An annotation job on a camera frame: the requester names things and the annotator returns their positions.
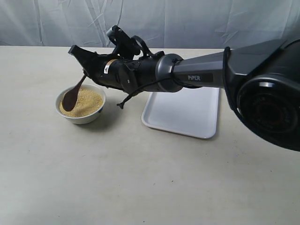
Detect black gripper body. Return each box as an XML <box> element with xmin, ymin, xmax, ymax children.
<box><xmin>68</xmin><ymin>45</ymin><xmax>141</xmax><ymax>92</ymax></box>

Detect dark brown wooden spoon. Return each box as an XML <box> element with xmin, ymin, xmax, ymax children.
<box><xmin>62</xmin><ymin>75</ymin><xmax>87</xmax><ymax>112</ymax></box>

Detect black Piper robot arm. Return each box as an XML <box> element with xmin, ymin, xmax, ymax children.
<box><xmin>69</xmin><ymin>39</ymin><xmax>300</xmax><ymax>151</ymax></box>

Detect tan granular powder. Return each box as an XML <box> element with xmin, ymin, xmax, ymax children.
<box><xmin>59</xmin><ymin>88</ymin><xmax>104</xmax><ymax>118</ymax></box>

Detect white ceramic bowl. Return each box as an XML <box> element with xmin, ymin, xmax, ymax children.
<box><xmin>55</xmin><ymin>84</ymin><xmax>106</xmax><ymax>125</ymax></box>

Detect grey wrinkled backdrop curtain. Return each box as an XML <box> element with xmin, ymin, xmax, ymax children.
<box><xmin>0</xmin><ymin>0</ymin><xmax>300</xmax><ymax>48</ymax></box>

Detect white rectangular plastic tray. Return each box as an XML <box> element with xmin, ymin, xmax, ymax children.
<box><xmin>141</xmin><ymin>87</ymin><xmax>220</xmax><ymax>139</ymax></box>

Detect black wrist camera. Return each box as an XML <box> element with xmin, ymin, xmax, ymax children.
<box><xmin>106</xmin><ymin>25</ymin><xmax>141</xmax><ymax>60</ymax></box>

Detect black cable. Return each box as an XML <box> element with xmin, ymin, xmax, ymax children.
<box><xmin>117</xmin><ymin>35</ymin><xmax>233</xmax><ymax>110</ymax></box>

